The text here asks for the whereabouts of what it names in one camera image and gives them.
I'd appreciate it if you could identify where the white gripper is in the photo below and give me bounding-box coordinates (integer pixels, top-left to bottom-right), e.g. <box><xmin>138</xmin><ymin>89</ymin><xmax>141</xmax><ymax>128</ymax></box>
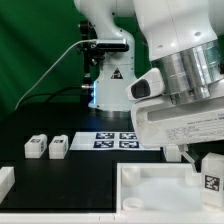
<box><xmin>126</xmin><ymin>68</ymin><xmax>224</xmax><ymax>173</ymax></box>

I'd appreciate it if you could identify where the white square tabletop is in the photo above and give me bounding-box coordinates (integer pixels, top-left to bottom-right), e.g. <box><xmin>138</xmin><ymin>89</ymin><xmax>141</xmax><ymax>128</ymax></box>
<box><xmin>116</xmin><ymin>163</ymin><xmax>224</xmax><ymax>213</ymax></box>

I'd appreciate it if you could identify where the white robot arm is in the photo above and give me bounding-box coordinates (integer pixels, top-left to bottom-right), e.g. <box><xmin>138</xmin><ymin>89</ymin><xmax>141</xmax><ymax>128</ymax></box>
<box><xmin>73</xmin><ymin>0</ymin><xmax>224</xmax><ymax>171</ymax></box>

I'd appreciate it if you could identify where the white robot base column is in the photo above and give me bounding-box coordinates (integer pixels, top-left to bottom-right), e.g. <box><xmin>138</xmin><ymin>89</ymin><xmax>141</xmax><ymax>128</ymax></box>
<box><xmin>73</xmin><ymin>0</ymin><xmax>136</xmax><ymax>117</ymax></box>

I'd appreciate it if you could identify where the white sheet with AprilTags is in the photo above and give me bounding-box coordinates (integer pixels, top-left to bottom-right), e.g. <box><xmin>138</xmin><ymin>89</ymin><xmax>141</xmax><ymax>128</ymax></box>
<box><xmin>69</xmin><ymin>131</ymin><xmax>162</xmax><ymax>152</ymax></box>

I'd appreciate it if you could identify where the white U-shaped obstacle fence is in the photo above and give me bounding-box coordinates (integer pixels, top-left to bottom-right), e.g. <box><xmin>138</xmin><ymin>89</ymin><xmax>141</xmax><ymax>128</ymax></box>
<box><xmin>0</xmin><ymin>166</ymin><xmax>224</xmax><ymax>224</ymax></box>

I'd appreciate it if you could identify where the black cable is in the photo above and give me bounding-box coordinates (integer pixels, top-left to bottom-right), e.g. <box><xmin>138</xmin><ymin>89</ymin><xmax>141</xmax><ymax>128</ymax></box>
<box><xmin>19</xmin><ymin>85</ymin><xmax>93</xmax><ymax>107</ymax></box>

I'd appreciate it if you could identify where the black camera mount on base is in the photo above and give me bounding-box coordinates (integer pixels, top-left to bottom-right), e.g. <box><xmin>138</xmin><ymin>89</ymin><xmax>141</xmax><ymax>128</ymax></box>
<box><xmin>77</xmin><ymin>21</ymin><xmax>129</xmax><ymax>80</ymax></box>

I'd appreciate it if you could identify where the white cable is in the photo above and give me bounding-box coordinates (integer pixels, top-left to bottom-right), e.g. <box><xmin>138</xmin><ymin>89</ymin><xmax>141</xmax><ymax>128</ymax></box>
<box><xmin>14</xmin><ymin>39</ymin><xmax>98</xmax><ymax>111</ymax></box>

